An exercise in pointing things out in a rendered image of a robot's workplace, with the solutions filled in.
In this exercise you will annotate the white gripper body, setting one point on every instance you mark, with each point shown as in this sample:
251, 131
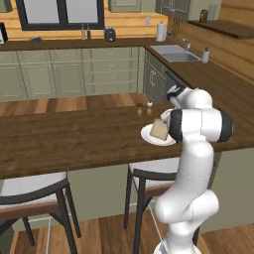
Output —
165, 114

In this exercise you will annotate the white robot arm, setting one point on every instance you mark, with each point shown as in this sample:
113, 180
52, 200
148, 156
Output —
195, 172

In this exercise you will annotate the tan bread slice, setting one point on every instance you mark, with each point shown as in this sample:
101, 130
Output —
158, 129

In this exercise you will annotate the white round plate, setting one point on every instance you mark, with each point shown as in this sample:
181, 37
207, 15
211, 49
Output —
149, 136

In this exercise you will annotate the brown pepper shaker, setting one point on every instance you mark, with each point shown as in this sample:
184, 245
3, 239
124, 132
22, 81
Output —
140, 109

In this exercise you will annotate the dark dishwasher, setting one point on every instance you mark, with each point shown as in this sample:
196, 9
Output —
172, 81

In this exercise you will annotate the green cupboard beside sink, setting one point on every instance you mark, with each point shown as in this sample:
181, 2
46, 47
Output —
153, 77

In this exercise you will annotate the grey steel sink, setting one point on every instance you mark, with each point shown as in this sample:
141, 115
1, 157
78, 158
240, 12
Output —
178, 54

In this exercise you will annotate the white soap dispenser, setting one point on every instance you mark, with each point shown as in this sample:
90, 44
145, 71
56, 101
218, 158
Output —
205, 55

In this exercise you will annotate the silver tap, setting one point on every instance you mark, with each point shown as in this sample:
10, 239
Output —
187, 43

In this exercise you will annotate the white paper towel roll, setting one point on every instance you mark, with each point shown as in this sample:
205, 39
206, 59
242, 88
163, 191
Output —
161, 32

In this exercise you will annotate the hanging kitchen tools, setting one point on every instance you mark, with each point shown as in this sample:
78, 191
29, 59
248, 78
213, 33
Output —
176, 26

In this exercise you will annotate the brown jar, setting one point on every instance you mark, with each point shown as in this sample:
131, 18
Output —
203, 16

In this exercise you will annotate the dark wooden shelf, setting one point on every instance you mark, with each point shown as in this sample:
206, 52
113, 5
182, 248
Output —
228, 29

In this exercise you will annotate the green base cupboard run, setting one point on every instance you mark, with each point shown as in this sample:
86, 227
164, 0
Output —
66, 72

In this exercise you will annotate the dark brown bottle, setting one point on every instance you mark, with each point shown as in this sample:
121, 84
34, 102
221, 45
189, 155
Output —
89, 33

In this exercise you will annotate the pale tall container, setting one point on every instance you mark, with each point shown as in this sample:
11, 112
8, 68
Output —
212, 12

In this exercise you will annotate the pale green bottle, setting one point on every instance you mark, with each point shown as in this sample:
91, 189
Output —
83, 33

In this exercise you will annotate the dark-framed window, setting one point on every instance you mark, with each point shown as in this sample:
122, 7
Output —
61, 13

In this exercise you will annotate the small dark grey object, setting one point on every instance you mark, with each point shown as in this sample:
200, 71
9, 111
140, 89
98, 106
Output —
36, 40

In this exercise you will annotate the white and black appliance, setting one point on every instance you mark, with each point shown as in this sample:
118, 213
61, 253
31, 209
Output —
2, 33

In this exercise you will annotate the white-seat dark-frame stool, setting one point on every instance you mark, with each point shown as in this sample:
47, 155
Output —
33, 195
149, 175

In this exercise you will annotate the white wall socket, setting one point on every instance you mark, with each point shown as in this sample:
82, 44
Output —
148, 21

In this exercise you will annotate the green wall cupboards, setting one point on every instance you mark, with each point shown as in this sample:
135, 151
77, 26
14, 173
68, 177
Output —
155, 6

